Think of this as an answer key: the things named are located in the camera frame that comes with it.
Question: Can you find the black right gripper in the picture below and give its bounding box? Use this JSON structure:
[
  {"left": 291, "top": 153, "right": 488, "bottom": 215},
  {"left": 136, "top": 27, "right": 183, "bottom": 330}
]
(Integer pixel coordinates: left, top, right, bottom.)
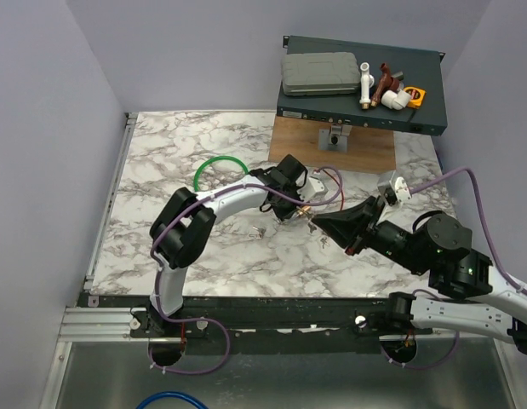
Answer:
[{"left": 310, "top": 195, "right": 428, "bottom": 275}]

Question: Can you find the red plastic seal tag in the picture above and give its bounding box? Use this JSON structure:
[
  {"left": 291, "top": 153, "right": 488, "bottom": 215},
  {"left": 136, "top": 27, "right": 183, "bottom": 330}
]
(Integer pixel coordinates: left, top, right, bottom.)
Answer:
[{"left": 321, "top": 168, "right": 347, "bottom": 212}]

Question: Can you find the brass padlock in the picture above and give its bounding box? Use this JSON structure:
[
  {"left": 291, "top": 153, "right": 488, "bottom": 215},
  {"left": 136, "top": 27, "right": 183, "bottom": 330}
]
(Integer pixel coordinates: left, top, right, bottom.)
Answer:
[{"left": 294, "top": 205, "right": 313, "bottom": 220}]

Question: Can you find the green cable lock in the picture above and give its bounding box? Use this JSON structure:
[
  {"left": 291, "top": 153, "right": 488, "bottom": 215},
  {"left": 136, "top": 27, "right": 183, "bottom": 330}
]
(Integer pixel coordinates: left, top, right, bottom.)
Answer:
[{"left": 193, "top": 155, "right": 249, "bottom": 191}]

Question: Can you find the white elbow pipe fitting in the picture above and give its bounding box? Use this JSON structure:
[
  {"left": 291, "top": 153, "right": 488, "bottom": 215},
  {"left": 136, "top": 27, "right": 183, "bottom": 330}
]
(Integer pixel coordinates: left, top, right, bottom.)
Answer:
[{"left": 381, "top": 89, "right": 411, "bottom": 111}]

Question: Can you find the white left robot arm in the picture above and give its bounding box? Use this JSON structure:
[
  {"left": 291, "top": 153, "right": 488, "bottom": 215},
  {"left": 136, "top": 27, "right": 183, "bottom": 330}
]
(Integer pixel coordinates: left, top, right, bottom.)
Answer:
[{"left": 150, "top": 154, "right": 308, "bottom": 337}]

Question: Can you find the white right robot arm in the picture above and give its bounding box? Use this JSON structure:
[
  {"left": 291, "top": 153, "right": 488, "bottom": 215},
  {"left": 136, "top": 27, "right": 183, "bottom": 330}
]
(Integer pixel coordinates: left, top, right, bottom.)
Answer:
[{"left": 312, "top": 197, "right": 527, "bottom": 355}]

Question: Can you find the wooden board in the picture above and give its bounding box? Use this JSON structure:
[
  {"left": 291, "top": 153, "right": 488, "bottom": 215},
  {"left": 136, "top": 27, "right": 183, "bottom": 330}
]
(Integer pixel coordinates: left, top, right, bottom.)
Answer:
[{"left": 268, "top": 116, "right": 396, "bottom": 174}]

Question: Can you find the grey plastic case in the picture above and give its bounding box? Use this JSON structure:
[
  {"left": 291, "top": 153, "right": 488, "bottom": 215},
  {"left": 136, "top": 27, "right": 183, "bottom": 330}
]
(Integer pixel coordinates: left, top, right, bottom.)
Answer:
[{"left": 281, "top": 52, "right": 361, "bottom": 96}]

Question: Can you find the white pipe fitting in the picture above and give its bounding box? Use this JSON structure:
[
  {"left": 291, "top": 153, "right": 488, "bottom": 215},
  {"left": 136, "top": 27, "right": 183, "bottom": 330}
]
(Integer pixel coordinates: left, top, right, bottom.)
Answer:
[{"left": 359, "top": 62, "right": 375, "bottom": 110}]

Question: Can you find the yellow tape measure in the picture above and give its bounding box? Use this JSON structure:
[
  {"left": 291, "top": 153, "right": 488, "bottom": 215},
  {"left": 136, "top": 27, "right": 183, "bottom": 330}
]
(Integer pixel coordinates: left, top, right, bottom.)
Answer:
[{"left": 404, "top": 86, "right": 427, "bottom": 109}]

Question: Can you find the brown pipe fitting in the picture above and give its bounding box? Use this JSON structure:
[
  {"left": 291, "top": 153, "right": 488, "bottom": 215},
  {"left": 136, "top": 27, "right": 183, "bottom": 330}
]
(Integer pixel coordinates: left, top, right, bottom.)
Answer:
[{"left": 369, "top": 62, "right": 397, "bottom": 107}]

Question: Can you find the dark grey pipe fitting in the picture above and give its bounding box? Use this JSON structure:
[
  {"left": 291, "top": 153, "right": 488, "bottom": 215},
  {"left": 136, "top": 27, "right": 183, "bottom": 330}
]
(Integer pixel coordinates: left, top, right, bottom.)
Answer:
[{"left": 389, "top": 71, "right": 404, "bottom": 92}]

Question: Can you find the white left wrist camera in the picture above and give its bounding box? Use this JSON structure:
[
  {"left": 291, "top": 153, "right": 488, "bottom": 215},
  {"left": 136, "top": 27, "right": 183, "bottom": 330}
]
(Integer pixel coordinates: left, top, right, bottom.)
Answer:
[{"left": 297, "top": 176, "right": 328, "bottom": 203}]

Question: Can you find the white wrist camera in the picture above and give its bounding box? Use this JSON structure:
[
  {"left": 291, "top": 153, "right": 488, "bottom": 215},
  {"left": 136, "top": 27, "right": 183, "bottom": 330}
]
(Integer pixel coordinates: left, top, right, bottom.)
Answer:
[
  {"left": 377, "top": 170, "right": 412, "bottom": 207},
  {"left": 297, "top": 176, "right": 328, "bottom": 203}
]

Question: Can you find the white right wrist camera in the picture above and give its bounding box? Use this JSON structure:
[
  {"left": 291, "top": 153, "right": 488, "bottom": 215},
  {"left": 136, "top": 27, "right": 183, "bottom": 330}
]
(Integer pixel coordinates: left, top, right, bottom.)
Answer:
[{"left": 377, "top": 170, "right": 412, "bottom": 207}]

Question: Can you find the grey metal bracket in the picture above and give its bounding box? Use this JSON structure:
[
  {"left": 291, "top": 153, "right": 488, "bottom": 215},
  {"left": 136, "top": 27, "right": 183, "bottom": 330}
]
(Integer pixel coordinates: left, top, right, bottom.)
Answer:
[{"left": 318, "top": 124, "right": 352, "bottom": 153}]

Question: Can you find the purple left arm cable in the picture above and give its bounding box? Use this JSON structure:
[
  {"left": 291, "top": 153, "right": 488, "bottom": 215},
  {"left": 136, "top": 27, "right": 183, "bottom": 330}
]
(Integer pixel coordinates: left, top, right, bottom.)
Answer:
[{"left": 150, "top": 164, "right": 344, "bottom": 376}]

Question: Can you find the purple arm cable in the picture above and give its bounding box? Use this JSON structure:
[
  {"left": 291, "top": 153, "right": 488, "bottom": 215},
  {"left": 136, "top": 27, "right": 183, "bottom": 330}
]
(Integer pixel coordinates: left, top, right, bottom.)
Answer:
[
  {"left": 381, "top": 166, "right": 527, "bottom": 371},
  {"left": 150, "top": 164, "right": 344, "bottom": 376}
]

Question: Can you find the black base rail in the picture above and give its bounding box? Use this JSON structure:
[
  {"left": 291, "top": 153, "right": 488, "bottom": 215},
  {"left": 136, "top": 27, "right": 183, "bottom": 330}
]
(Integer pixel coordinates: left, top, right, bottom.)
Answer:
[{"left": 64, "top": 293, "right": 419, "bottom": 364}]

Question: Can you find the dark teal network switch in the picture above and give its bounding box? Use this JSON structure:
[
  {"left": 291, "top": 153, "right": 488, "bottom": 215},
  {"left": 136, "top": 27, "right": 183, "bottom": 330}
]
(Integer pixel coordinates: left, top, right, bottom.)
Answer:
[{"left": 277, "top": 36, "right": 448, "bottom": 136}]

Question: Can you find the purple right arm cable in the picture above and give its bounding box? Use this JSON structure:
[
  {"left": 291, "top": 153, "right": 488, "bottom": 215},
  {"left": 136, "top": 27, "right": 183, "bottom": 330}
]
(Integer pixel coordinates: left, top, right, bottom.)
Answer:
[{"left": 381, "top": 166, "right": 527, "bottom": 371}]

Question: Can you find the aluminium side rail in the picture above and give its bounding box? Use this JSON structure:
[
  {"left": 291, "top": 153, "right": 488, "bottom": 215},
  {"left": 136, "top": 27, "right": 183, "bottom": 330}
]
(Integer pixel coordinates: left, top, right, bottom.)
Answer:
[{"left": 82, "top": 112, "right": 139, "bottom": 292}]

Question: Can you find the blue cable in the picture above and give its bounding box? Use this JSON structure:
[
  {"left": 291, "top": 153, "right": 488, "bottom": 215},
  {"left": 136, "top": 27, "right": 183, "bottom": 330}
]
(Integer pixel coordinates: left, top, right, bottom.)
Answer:
[{"left": 135, "top": 390, "right": 209, "bottom": 409}]

